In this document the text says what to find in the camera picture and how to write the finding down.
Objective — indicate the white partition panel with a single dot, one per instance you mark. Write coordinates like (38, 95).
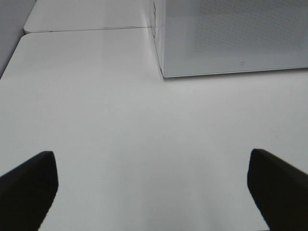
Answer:
(13, 16)

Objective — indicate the white microwave oven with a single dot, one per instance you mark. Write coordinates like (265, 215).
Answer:
(158, 26)

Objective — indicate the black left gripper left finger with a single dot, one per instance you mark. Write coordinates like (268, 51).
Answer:
(27, 193)

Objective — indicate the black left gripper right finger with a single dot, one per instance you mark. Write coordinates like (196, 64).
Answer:
(279, 190)

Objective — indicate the white microwave door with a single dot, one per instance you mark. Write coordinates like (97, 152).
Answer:
(204, 37)

